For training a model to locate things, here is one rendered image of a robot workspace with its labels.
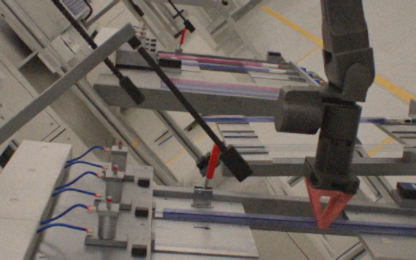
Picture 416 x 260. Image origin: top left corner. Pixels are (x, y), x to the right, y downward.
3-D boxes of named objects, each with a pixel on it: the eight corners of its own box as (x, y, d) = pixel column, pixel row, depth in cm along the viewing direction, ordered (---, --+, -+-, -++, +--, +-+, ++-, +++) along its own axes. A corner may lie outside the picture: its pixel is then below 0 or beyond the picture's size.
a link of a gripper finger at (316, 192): (304, 232, 98) (314, 176, 95) (295, 214, 105) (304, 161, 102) (346, 236, 99) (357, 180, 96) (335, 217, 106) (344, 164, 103)
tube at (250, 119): (417, 122, 146) (417, 115, 146) (419, 123, 145) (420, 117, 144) (200, 120, 140) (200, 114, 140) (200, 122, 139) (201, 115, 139)
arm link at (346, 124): (368, 104, 93) (356, 94, 98) (324, 100, 92) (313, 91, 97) (360, 148, 95) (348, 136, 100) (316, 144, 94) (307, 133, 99)
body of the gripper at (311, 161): (317, 189, 94) (325, 142, 92) (302, 166, 104) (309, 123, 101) (359, 192, 94) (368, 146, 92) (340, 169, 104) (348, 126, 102)
